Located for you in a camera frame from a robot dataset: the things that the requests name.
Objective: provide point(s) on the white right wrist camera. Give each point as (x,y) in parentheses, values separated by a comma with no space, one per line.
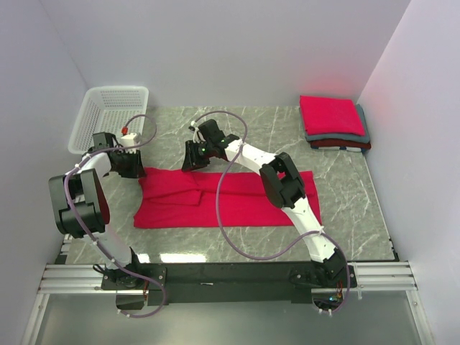
(196,134)

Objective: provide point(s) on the folded dark red t shirt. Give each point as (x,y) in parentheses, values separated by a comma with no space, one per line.
(334,144)

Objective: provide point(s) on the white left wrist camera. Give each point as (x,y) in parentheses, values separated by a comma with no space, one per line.
(129,140)

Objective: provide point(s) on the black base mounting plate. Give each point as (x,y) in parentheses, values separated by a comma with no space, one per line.
(155,293)

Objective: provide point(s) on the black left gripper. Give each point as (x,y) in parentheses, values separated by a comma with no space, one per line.
(137,169)

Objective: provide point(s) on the pink-red t shirt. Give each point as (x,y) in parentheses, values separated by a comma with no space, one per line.
(177,199)

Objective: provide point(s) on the aluminium frame rail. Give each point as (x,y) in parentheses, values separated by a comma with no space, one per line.
(365,276)

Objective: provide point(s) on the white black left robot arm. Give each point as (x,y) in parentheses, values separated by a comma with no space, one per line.
(81,210)

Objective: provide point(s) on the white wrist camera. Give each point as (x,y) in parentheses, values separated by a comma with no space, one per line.
(196,134)
(129,140)

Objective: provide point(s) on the white plastic basket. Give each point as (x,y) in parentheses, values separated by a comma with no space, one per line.
(107,109)

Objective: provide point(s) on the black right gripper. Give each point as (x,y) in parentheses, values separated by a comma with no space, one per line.
(191,162)

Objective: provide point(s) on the folded blue white t shirt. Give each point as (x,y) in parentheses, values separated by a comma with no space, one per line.
(351,149)

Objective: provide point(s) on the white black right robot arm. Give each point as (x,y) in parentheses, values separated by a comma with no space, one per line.
(283,187)

